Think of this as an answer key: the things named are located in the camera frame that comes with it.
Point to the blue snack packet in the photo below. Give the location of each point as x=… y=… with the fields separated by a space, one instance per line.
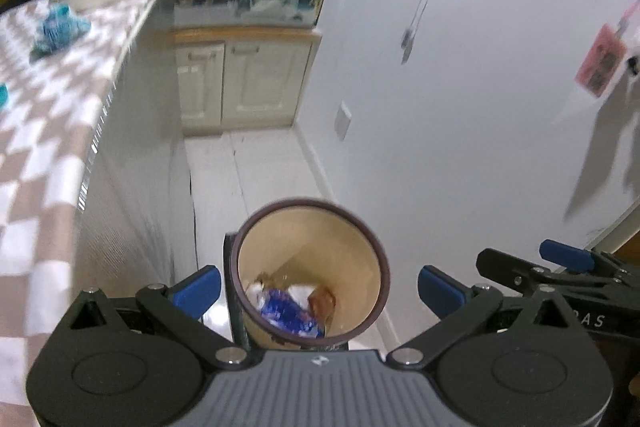
x=285 y=312

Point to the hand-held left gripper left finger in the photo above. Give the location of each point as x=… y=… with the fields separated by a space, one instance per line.
x=200 y=288

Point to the white wrapper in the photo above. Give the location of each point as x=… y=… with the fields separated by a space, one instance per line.
x=255 y=293

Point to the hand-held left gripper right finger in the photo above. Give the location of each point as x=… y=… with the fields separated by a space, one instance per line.
x=441 y=289

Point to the checkered tablecloth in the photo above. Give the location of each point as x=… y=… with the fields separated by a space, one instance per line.
x=45 y=147

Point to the cream cabinet with countertop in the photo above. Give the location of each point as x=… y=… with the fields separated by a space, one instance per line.
x=250 y=77

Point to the white door frame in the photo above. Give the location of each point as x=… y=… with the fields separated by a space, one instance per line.
x=607 y=232

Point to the teal round cup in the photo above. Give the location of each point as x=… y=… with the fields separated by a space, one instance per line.
x=3 y=97

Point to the beige bin with brown rim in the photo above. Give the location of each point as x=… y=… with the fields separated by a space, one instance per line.
x=310 y=252

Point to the brown snack packet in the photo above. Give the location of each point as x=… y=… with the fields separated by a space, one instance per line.
x=322 y=303

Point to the teal wrapper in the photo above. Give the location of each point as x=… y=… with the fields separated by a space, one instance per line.
x=60 y=29

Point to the pink wall poster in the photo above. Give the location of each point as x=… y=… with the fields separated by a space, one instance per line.
x=600 y=62

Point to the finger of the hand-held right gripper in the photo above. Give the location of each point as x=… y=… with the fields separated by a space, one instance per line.
x=565 y=253
x=505 y=269

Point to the black stand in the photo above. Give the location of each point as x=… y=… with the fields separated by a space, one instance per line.
x=234 y=287

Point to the white wall socket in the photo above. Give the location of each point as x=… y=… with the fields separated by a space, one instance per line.
x=343 y=122

